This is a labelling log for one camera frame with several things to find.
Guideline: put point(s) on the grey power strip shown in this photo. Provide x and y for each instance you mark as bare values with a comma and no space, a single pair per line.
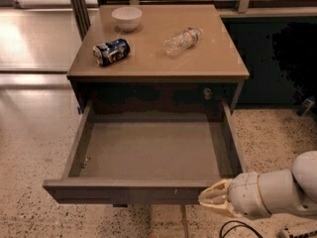
299,230

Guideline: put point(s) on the dark low side cabinet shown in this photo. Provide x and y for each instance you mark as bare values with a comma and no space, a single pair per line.
280,54

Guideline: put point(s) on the clear plastic bottle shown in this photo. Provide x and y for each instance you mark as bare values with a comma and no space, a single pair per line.
180,42

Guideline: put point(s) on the brown drawer cabinet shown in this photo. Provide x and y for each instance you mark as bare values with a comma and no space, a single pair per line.
207,77

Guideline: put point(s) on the blue soda can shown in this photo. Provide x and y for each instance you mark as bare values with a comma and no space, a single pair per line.
109,52

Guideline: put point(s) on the white ceramic bowl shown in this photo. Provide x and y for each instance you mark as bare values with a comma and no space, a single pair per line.
127,19

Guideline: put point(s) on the metal window frame post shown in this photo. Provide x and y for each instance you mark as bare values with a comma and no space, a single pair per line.
81,16

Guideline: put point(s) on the grey top drawer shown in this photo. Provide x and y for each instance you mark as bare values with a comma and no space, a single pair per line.
148,157

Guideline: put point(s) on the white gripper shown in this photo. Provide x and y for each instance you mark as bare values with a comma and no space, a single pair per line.
244,193

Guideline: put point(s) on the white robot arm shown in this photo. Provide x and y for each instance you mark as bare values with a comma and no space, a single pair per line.
292,191

